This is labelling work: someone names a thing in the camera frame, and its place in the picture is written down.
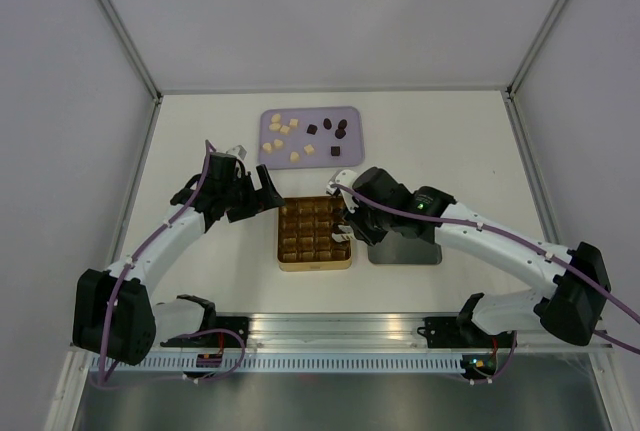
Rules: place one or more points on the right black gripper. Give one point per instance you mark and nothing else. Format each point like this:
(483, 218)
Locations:
(354, 221)

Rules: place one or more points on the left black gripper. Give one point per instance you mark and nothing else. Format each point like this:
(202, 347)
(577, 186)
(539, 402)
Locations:
(271, 199)

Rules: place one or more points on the gold chocolate box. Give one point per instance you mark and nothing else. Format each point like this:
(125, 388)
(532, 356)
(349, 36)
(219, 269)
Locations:
(304, 240)

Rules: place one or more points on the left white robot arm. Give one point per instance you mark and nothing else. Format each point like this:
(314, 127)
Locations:
(113, 314)

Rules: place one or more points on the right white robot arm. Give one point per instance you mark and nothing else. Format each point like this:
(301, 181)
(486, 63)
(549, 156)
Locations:
(566, 288)

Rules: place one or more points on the silver tin lid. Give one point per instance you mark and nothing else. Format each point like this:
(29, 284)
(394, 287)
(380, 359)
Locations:
(397, 250)

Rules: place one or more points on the purple plastic tray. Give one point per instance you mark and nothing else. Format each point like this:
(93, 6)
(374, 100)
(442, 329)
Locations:
(352, 145)

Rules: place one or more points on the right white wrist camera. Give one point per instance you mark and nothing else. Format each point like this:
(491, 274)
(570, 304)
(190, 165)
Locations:
(340, 184)

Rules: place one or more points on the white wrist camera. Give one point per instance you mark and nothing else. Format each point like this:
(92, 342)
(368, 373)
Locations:
(340, 184)
(238, 151)

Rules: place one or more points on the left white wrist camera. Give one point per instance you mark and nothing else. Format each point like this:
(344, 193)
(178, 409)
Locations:
(238, 151)

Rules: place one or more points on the aluminium mounting rail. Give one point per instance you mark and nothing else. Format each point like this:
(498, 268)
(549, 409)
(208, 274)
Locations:
(315, 332)

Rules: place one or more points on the white slotted cable duct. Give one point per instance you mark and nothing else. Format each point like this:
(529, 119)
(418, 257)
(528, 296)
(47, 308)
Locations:
(315, 363)

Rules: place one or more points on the left aluminium frame post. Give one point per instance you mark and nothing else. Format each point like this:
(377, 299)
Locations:
(129, 48)

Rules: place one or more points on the aluminium frame post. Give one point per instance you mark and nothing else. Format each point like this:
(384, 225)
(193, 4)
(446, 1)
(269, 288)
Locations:
(542, 35)
(129, 48)

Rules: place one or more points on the right aluminium frame post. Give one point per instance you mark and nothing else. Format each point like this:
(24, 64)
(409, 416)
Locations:
(542, 35)

